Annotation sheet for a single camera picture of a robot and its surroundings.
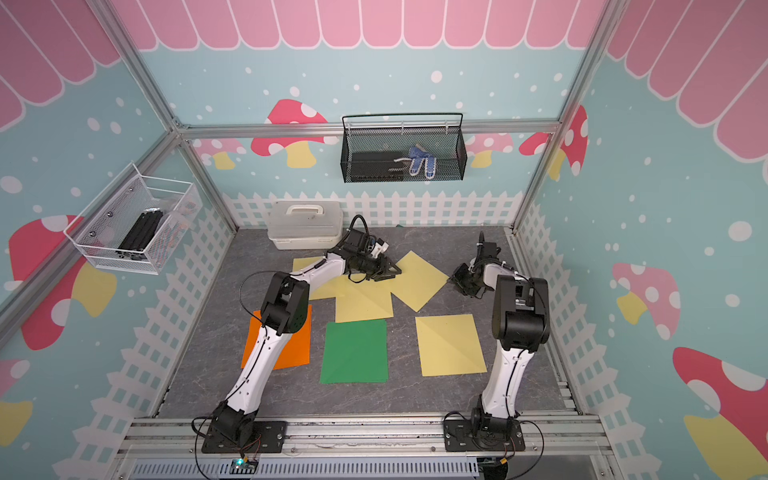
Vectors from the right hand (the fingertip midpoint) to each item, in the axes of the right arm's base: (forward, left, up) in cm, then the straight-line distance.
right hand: (450, 279), depth 103 cm
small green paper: (-24, +31, -2) cm, 40 cm away
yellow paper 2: (+2, +11, -5) cm, 12 cm away
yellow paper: (-7, +28, -1) cm, 29 cm away
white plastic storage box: (+17, +51, +11) cm, 55 cm away
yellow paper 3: (-23, +3, -2) cm, 23 cm away
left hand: (+1, +18, +1) cm, 18 cm away
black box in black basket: (+19, +24, +33) cm, 45 cm away
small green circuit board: (-53, +57, -4) cm, 78 cm away
